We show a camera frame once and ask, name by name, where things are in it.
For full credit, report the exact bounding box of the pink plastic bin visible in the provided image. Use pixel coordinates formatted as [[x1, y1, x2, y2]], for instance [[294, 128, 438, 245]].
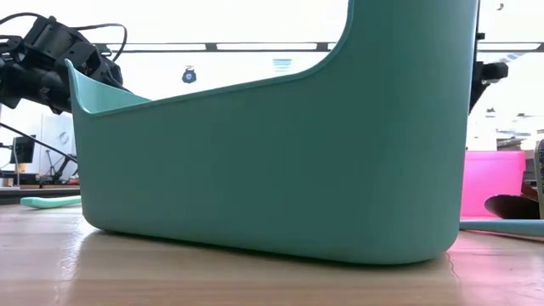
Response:
[[461, 150, 528, 220]]

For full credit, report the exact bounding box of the spoon with green handle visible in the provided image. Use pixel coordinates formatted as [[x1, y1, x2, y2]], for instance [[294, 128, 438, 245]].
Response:
[[20, 195, 82, 210]]

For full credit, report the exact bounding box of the black horizontal beam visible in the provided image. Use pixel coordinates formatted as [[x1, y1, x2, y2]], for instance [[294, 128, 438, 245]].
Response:
[[93, 41, 544, 54]]

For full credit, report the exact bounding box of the teal plastic bin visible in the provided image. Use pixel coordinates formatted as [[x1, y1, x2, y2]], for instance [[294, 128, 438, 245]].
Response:
[[65, 0, 479, 265]]

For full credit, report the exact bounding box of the spoon with pale blue handle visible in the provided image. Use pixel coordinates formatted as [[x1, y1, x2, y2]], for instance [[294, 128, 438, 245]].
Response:
[[459, 218, 544, 238]]

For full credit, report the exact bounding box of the black monitor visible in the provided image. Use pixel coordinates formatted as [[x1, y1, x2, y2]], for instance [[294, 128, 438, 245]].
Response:
[[10, 135, 37, 165]]

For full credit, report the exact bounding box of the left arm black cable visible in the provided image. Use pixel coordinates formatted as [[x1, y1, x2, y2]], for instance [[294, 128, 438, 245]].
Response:
[[0, 12, 129, 63]]

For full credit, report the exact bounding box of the all-black spoon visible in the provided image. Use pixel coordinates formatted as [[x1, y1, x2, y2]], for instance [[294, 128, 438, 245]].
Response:
[[484, 193, 541, 220]]

